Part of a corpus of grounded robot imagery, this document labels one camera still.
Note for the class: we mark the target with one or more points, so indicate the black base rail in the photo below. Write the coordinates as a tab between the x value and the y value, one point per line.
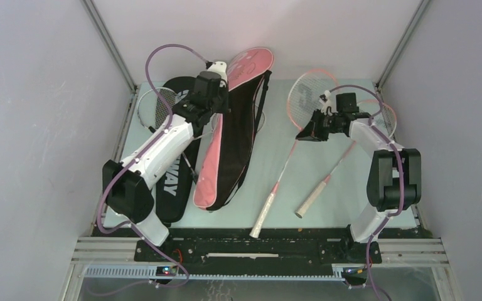
281	252

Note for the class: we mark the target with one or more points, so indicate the pink sport racket bag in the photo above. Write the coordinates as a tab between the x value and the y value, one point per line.
227	158

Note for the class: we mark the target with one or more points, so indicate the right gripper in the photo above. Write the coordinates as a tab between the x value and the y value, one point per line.
312	132

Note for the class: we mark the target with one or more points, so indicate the right aluminium frame post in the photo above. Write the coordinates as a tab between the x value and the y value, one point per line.
403	42

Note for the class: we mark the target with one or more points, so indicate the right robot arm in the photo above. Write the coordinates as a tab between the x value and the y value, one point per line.
395	174

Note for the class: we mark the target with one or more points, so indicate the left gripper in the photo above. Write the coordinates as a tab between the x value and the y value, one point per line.
224	107

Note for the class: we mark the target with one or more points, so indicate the black racket bag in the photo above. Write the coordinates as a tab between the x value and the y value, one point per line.
173	189

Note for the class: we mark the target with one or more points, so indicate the aluminium frame post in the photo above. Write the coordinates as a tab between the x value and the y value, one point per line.
403	42
99	24

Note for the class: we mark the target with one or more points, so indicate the left aluminium frame post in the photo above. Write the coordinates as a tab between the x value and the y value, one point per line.
99	24

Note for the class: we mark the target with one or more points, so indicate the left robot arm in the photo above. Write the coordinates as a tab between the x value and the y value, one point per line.
128	183

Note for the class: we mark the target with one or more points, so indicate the white racket under pink bag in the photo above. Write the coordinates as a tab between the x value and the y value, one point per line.
259	122

